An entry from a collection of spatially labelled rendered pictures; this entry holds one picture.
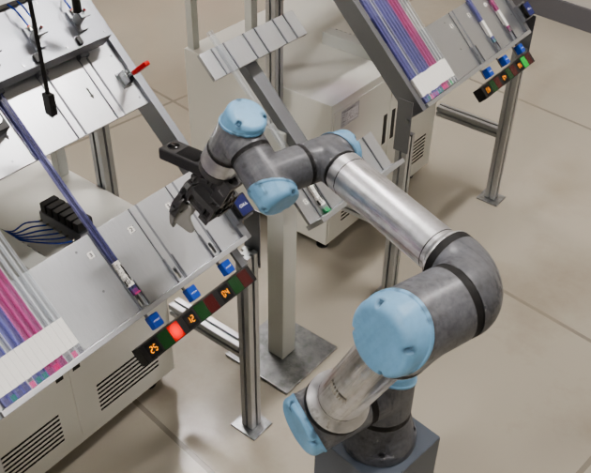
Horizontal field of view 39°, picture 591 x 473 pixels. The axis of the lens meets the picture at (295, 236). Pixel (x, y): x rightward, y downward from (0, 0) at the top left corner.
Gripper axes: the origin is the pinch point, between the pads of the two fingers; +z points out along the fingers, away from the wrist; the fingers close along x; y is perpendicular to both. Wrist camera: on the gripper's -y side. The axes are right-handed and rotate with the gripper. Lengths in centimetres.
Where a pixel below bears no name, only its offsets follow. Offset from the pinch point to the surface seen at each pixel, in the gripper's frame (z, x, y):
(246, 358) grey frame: 55, 21, 27
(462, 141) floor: 95, 199, 14
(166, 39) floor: 177, 188, -137
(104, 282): 14.7, -15.2, -1.0
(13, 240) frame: 44, -11, -30
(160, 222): 13.6, 3.8, -4.9
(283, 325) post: 71, 48, 25
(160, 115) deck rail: 7.4, 19.1, -24.0
